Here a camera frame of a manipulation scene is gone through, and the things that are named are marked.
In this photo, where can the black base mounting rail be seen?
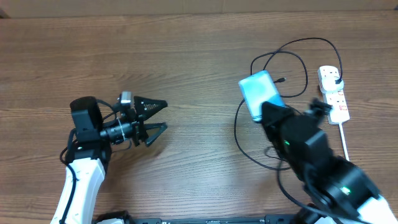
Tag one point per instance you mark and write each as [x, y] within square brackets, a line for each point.
[202, 221]

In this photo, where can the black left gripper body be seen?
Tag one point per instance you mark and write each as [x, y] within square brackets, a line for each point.
[135, 124]

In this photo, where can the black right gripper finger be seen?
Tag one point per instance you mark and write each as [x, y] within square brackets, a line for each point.
[318, 108]
[273, 116]

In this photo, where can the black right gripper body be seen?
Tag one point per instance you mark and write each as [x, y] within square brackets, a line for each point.
[291, 120]

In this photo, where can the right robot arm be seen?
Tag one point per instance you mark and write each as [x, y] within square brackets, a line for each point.
[340, 191]

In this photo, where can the white charger plug adapter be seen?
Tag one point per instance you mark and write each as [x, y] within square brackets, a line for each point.
[330, 85]

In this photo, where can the blue Samsung Galaxy smartphone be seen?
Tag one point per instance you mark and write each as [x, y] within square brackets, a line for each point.
[257, 89]

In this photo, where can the white power extension strip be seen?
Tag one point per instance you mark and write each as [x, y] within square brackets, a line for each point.
[339, 113]

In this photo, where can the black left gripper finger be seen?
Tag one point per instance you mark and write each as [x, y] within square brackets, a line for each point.
[153, 131]
[145, 107]

